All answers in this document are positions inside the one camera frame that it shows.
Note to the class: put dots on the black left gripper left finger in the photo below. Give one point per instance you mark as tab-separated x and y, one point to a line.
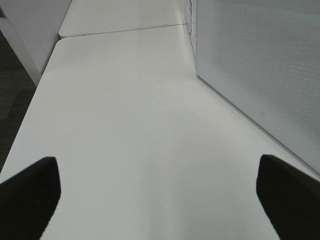
29	199

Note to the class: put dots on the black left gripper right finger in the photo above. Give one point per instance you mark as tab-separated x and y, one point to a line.
290	198

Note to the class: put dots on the white microwave door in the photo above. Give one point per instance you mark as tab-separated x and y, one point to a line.
264	57

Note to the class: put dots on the white cabinet beside table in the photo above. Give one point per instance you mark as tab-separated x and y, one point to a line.
31	29

